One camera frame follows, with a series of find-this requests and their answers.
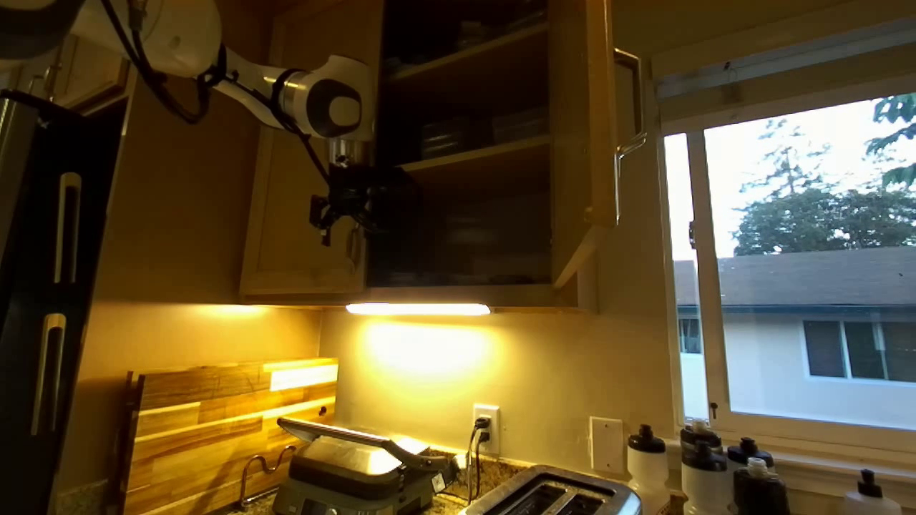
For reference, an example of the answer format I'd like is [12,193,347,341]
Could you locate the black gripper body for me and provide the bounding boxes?
[310,141,393,233]

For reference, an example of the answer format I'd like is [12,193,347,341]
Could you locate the wooden cabinet door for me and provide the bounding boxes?
[546,0,615,288]
[240,0,384,301]

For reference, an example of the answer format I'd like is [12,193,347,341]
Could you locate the door metal handle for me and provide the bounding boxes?
[612,50,648,226]

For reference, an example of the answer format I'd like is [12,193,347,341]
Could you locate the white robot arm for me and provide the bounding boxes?
[0,0,394,247]

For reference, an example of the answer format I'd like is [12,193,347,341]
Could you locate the under-cabinet light strip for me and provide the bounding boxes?
[347,304,492,317]

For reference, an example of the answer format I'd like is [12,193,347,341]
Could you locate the panini press grill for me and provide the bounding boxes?
[273,417,455,515]

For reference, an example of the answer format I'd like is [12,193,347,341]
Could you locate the wooden cutting board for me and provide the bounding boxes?
[120,357,337,515]

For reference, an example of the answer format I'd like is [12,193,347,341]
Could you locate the silver toaster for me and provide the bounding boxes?
[465,466,645,515]

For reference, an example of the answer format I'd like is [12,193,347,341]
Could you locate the white bottle black cap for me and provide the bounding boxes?
[626,423,666,515]

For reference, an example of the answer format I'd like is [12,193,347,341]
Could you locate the kitchen window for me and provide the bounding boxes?
[652,15,916,466]

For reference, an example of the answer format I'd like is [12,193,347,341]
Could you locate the dark bottle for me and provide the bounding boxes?
[735,459,790,515]

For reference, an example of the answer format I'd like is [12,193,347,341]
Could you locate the far right white bottle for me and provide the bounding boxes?
[838,469,903,515]

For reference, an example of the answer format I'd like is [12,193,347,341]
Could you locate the wooden cabinet frame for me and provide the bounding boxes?
[238,0,599,311]

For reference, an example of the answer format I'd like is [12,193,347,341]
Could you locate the wall power outlet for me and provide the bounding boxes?
[472,404,500,456]

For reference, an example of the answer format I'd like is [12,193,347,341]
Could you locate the black power cable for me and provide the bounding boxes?
[465,414,496,507]

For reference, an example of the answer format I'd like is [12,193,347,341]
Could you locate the black camera stand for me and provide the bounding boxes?
[0,95,127,515]

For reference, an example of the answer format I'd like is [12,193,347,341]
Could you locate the white light switch plate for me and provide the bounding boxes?
[589,417,625,476]

